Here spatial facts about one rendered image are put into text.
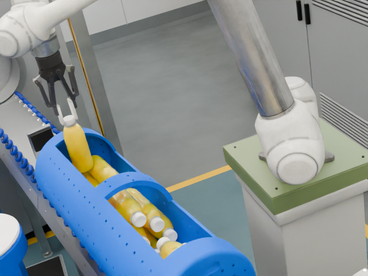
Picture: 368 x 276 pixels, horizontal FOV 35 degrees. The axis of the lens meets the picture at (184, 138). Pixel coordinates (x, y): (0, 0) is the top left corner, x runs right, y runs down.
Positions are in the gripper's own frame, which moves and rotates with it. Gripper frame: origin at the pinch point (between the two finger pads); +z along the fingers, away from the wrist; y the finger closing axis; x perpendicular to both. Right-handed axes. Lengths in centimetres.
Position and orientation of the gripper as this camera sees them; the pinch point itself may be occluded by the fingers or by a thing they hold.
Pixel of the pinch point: (66, 111)
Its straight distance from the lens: 190.5
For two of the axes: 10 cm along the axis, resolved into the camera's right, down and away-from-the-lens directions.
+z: 1.9, 8.6, 4.8
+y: -8.4, 4.0, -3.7
